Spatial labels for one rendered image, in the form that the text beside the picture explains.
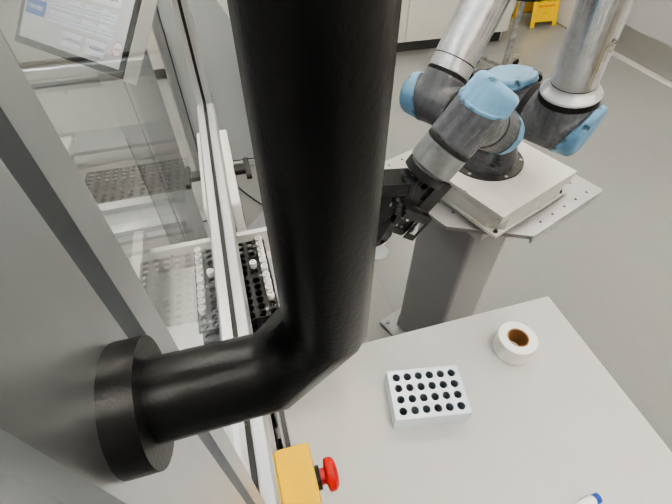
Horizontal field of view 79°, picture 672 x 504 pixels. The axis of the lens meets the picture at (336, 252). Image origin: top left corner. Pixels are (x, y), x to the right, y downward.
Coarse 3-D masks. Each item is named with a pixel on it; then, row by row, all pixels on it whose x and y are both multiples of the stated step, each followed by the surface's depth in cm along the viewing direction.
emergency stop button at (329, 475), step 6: (324, 462) 51; (330, 462) 51; (324, 468) 51; (330, 468) 50; (336, 468) 51; (324, 474) 51; (330, 474) 50; (336, 474) 50; (324, 480) 51; (330, 480) 50; (336, 480) 50; (330, 486) 50; (336, 486) 50
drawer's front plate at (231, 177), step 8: (224, 136) 96; (224, 144) 94; (224, 152) 92; (224, 160) 90; (232, 160) 99; (232, 168) 88; (232, 176) 86; (232, 184) 84; (232, 192) 82; (232, 200) 80; (232, 208) 80; (240, 208) 81; (240, 216) 82; (240, 224) 84
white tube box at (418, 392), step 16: (432, 368) 70; (448, 368) 70; (400, 384) 68; (416, 384) 68; (432, 384) 69; (448, 384) 68; (400, 400) 68; (416, 400) 66; (432, 400) 66; (448, 400) 66; (464, 400) 66; (400, 416) 64; (416, 416) 64; (432, 416) 64; (448, 416) 65; (464, 416) 66
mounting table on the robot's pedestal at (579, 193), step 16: (400, 160) 119; (576, 176) 113; (576, 192) 109; (592, 192) 109; (432, 208) 104; (448, 208) 104; (544, 208) 104; (560, 208) 104; (576, 208) 104; (448, 224) 100; (464, 224) 100; (528, 224) 100; (544, 224) 100
